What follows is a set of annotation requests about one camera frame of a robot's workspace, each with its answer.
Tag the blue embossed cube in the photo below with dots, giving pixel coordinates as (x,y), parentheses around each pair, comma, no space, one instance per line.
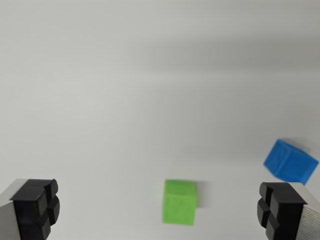
(290,162)

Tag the green embossed cube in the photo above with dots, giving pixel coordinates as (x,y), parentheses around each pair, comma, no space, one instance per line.
(178,203)

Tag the black-padded silver gripper left finger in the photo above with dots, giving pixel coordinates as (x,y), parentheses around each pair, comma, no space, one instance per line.
(30,207)

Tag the black-padded silver gripper right finger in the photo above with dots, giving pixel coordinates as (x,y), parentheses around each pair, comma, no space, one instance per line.
(285,207)

